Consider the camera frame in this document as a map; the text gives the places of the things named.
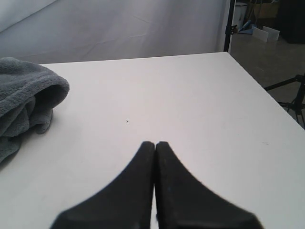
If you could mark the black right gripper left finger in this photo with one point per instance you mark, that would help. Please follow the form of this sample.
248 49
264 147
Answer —
125 203

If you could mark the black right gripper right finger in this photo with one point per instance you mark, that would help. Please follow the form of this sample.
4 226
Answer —
183 202

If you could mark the grey fluffy towel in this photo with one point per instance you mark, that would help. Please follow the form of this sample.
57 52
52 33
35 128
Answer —
28 94

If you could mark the black tripod stand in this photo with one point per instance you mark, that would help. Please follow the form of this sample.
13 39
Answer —
291 96

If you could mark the black stand pole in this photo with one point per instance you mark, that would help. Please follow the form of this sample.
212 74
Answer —
229 30

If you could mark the white foam boards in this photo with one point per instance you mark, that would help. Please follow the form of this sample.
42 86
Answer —
266 34

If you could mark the grey backdrop cloth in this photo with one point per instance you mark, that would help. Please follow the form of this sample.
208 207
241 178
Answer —
52 31

